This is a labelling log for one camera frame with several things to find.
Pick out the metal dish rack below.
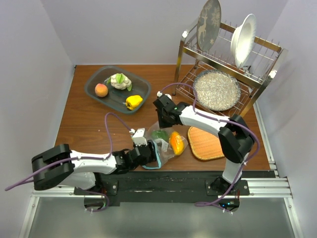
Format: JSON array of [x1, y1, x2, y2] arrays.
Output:
[[173, 20, 288, 117]]

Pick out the white fake cauliflower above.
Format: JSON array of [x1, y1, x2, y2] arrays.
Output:
[[106, 73, 132, 91]]

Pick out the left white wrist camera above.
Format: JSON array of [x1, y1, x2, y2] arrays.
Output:
[[132, 128, 148, 146]]

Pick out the orange fake fruit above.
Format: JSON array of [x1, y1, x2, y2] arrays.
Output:
[[169, 131, 185, 155]]

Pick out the clear glass container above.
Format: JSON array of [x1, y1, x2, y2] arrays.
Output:
[[84, 65, 151, 115]]

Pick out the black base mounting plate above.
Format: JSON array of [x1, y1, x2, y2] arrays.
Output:
[[74, 171, 250, 206]]

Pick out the green fake vegetable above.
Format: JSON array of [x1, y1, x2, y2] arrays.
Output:
[[151, 129, 169, 142]]

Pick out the white bowl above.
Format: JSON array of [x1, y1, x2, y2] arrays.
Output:
[[230, 14, 257, 68]]

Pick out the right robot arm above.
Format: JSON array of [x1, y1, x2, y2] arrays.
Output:
[[153, 94, 260, 195]]

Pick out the yellow fake bell pepper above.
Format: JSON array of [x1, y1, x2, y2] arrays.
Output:
[[125, 95, 143, 111]]

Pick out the woven bamboo tray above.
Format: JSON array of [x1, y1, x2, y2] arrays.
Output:
[[187, 127, 224, 161]]

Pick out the fake brown egg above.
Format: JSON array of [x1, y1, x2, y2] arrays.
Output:
[[95, 83, 108, 98]]

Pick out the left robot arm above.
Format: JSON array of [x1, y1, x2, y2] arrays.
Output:
[[31, 140, 159, 194]]

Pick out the grey reindeer plate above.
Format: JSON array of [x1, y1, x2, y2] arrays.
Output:
[[197, 0, 221, 52]]

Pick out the aluminium frame rail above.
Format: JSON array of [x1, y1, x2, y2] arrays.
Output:
[[20, 171, 303, 238]]

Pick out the clear zip top bag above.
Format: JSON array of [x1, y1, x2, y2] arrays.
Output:
[[146, 121, 188, 170]]

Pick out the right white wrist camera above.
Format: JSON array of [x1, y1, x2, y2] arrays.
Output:
[[157, 91, 172, 100]]

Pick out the speckled blue rimmed plate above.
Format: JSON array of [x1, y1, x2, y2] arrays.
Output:
[[193, 69, 241, 112]]

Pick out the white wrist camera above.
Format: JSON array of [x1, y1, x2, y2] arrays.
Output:
[[132, 128, 148, 146], [157, 91, 172, 100]]

